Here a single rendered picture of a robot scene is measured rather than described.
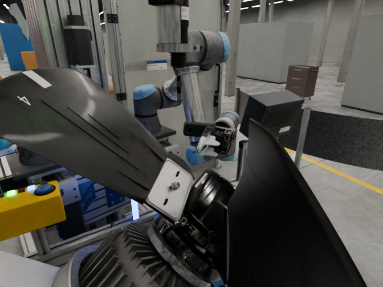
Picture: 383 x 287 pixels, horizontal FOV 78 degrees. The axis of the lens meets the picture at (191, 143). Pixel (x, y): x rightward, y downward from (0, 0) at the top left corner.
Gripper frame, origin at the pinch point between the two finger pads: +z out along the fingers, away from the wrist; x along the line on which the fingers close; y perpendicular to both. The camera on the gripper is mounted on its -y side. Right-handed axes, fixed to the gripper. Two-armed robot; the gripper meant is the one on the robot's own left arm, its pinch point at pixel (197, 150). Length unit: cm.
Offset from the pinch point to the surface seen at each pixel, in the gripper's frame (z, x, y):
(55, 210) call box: 21.6, 19.1, -33.1
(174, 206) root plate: 32.0, -6.0, 7.1
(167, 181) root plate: 30.0, -8.6, 4.6
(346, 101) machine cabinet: -621, 85, 179
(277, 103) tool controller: -48, -7, 18
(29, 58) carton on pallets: -507, 94, -747
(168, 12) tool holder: 25.2, -32.6, 1.0
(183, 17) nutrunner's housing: 22.4, -32.2, 2.1
